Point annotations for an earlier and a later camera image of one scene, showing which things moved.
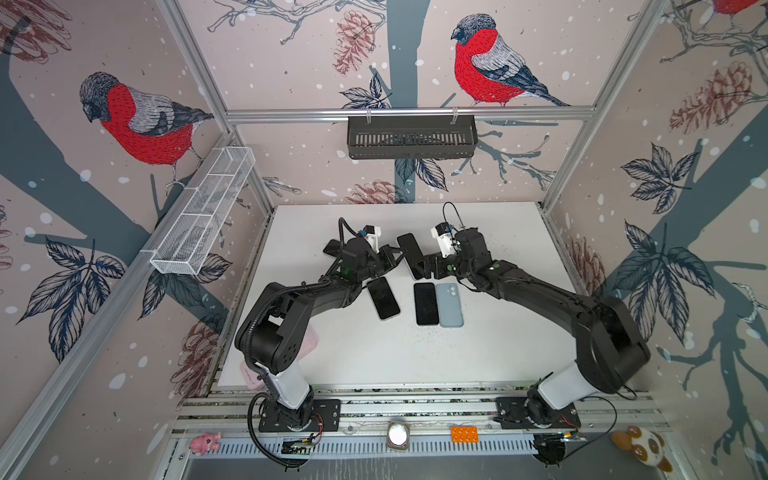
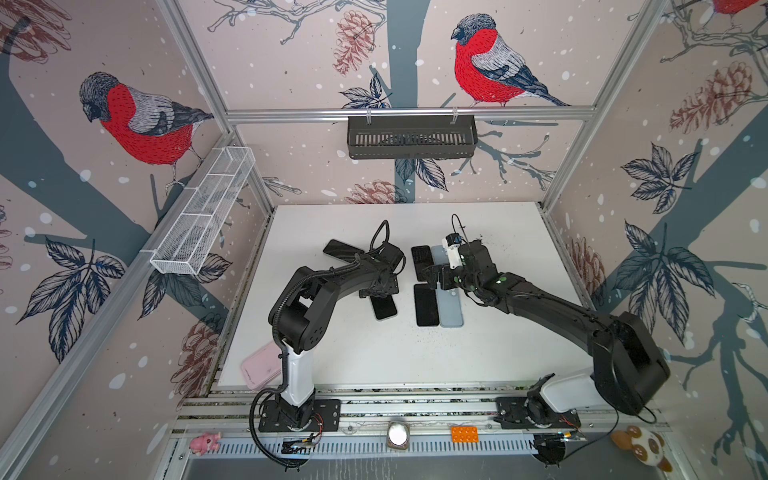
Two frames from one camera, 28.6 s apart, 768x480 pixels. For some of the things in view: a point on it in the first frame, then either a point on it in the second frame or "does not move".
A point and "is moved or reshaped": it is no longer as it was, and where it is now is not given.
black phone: (383, 298) does not move
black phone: (426, 303) does not move
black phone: (412, 253) is moved or reshaped
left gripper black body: (381, 263) -> (391, 288)
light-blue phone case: (450, 309) does not move
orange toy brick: (464, 434) does not move
